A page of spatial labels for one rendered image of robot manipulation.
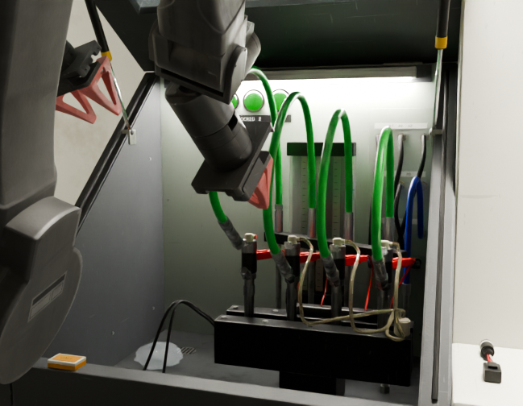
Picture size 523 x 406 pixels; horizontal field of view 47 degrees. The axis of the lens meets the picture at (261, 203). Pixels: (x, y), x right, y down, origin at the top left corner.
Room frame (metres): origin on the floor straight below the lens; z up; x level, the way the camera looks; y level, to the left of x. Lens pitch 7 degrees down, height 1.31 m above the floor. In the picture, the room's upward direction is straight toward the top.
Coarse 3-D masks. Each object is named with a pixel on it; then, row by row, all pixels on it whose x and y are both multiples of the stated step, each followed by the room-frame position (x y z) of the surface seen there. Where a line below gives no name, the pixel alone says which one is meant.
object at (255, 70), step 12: (252, 72) 1.07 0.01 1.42; (264, 84) 1.15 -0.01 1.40; (276, 156) 1.23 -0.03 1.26; (276, 168) 1.24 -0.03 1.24; (276, 180) 1.24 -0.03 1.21; (216, 192) 0.89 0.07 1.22; (276, 192) 1.24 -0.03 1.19; (216, 204) 0.90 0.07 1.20; (276, 204) 1.24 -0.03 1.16; (216, 216) 0.92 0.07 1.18
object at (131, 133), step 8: (88, 0) 1.16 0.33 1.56; (88, 8) 1.17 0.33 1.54; (96, 8) 1.17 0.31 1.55; (96, 16) 1.18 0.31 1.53; (96, 24) 1.18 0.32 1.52; (96, 32) 1.19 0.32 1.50; (104, 40) 1.19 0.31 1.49; (104, 48) 1.20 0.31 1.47; (112, 72) 1.22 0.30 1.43; (120, 96) 1.24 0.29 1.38; (128, 128) 1.27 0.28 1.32; (128, 136) 1.27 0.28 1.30
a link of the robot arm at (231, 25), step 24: (168, 0) 0.49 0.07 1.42; (192, 0) 0.48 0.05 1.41; (216, 0) 0.48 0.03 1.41; (240, 0) 0.52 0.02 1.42; (168, 24) 0.51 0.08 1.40; (192, 24) 0.50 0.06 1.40; (216, 24) 0.49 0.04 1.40; (240, 24) 0.54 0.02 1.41; (168, 48) 0.54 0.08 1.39; (192, 48) 0.53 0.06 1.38; (216, 48) 0.51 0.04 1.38; (192, 72) 0.55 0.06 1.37; (216, 72) 0.54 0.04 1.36
